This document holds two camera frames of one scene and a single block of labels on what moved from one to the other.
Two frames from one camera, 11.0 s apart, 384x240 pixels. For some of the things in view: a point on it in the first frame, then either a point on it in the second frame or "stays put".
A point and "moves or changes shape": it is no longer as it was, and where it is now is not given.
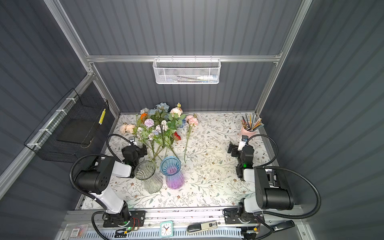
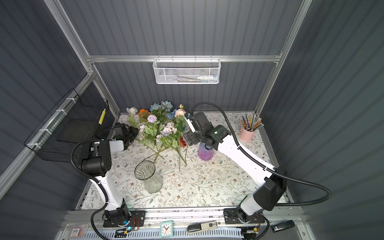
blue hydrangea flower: x=183 y=123 → x=170 y=116
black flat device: x=283 y=225 stays put
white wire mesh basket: x=187 y=71 stays put
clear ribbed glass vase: x=145 y=170 stays put
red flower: x=176 y=137 → x=183 y=143
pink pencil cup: x=243 y=132 stays put
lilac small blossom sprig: x=159 y=129 → x=168 y=129
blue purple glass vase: x=170 y=167 → x=205 y=152
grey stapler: x=197 y=227 stays put
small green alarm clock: x=166 y=229 stays put
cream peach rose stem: x=175 y=117 moves or changes shape
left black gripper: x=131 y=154 → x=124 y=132
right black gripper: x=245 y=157 → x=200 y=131
